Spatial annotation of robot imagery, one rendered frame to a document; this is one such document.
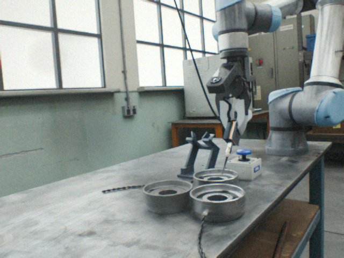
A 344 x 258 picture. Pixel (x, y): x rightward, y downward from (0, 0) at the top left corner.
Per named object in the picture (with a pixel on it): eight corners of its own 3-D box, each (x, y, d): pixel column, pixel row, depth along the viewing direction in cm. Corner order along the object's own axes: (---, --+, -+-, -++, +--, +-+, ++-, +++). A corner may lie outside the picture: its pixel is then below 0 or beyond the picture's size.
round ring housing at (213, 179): (246, 187, 67) (245, 171, 67) (226, 201, 59) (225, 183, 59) (208, 182, 74) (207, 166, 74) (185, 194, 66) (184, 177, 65)
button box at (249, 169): (252, 181, 72) (251, 162, 71) (227, 178, 76) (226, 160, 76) (263, 173, 78) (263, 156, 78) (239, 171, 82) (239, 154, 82)
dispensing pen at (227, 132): (213, 170, 68) (229, 109, 74) (221, 176, 71) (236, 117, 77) (221, 171, 67) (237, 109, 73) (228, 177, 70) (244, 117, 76)
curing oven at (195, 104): (236, 119, 275) (233, 51, 268) (185, 119, 313) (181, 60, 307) (259, 114, 322) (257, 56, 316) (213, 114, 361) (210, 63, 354)
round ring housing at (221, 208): (205, 199, 62) (203, 181, 61) (252, 206, 56) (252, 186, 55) (180, 218, 53) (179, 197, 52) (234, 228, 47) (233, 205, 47)
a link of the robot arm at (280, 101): (284, 122, 110) (282, 88, 109) (314, 124, 98) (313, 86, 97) (262, 126, 105) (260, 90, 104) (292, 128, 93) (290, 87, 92)
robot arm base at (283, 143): (273, 147, 114) (272, 122, 113) (312, 149, 104) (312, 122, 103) (259, 154, 102) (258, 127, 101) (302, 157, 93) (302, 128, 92)
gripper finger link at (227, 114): (238, 132, 78) (241, 99, 76) (228, 135, 74) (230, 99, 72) (229, 130, 80) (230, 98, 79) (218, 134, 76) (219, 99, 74)
